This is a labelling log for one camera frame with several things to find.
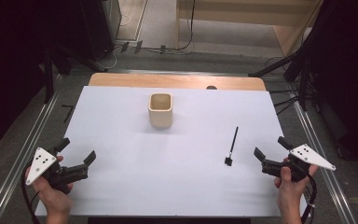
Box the cream square ceramic cup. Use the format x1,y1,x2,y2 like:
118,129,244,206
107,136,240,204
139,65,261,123
147,92,174,129

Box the person's right hand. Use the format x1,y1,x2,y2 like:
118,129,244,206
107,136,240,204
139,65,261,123
273,157,320,213

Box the black metal stand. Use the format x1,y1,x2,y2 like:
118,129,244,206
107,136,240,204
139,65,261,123
41,43,107,105
247,31,324,111

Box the small black brush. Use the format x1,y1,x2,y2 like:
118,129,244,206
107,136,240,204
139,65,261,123
224,125,240,167

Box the dark curtain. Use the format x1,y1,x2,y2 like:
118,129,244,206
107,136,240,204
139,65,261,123
0,0,87,154
295,0,358,171

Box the black floor cables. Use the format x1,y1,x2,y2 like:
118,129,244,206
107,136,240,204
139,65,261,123
267,88,302,117

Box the white table cover sheet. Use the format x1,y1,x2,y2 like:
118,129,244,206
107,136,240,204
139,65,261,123
34,85,309,217

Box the metal floor rail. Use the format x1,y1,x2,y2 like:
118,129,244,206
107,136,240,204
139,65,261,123
0,74,64,224
292,99,358,224

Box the white floor cable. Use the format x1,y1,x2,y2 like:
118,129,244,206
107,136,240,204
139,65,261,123
103,13,132,70

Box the black cabinet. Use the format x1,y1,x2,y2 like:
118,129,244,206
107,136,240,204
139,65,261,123
74,0,122,62

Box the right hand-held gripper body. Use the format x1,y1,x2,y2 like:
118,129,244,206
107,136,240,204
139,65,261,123
260,143,337,184

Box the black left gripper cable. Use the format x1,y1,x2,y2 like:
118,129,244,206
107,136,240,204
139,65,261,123
21,161,43,224

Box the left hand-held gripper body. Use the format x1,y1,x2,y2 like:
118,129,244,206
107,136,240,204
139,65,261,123
25,146,90,195

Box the light wooden bench frame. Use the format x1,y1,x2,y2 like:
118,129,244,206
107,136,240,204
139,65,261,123
175,0,324,58

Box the person's left hand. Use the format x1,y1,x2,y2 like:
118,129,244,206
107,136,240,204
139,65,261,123
24,155,75,216

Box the black hanging cable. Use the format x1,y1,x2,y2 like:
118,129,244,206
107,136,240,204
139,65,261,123
148,0,197,54

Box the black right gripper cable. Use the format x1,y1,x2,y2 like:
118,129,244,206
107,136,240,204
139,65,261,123
300,172,319,224

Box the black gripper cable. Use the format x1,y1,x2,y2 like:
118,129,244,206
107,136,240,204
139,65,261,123
300,172,319,224
21,161,43,224

